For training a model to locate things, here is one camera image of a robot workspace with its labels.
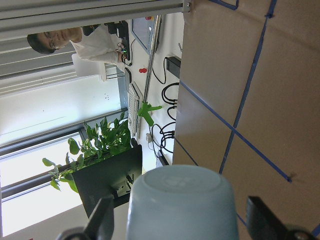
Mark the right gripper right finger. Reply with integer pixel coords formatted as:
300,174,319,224
246,196,317,240

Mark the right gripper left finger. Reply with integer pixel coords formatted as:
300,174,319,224
56,196,114,240

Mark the light blue cup front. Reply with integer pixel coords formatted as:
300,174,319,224
126,165,239,240

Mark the black monitor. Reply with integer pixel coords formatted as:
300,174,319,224
72,144,143,217

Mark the green potted plant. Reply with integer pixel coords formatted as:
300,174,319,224
42,113,131,193

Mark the green clamp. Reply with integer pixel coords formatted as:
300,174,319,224
137,102,162,127

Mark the white keyboard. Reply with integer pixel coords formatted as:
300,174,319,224
127,81,143,139

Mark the black power brick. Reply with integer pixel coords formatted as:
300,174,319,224
165,56,181,79

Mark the seated person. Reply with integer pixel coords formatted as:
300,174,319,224
27,24,125,71

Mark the teach pendant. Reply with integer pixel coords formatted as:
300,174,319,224
131,16,156,54

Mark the aluminium frame post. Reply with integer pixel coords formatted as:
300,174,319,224
0,0,190,39

